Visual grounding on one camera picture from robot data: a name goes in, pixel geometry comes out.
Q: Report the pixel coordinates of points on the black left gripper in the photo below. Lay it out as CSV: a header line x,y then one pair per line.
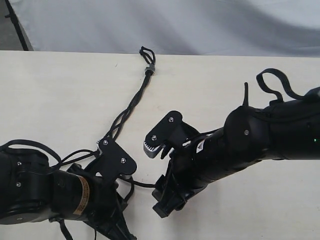
x,y
104,213

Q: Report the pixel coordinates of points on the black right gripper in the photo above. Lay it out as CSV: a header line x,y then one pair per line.
x,y
187,174

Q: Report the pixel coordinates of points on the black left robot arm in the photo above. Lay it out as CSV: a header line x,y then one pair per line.
x,y
32,191

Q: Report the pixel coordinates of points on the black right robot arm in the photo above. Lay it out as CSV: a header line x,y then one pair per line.
x,y
282,131

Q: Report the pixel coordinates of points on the grey backdrop cloth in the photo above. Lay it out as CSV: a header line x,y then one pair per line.
x,y
286,28

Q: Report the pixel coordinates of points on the black backdrop stand pole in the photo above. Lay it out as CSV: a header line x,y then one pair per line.
x,y
22,36

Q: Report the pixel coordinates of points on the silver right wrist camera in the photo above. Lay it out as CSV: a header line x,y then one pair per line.
x,y
170,132

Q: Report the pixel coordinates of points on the clear adhesive tape piece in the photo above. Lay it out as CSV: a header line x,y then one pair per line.
x,y
150,68

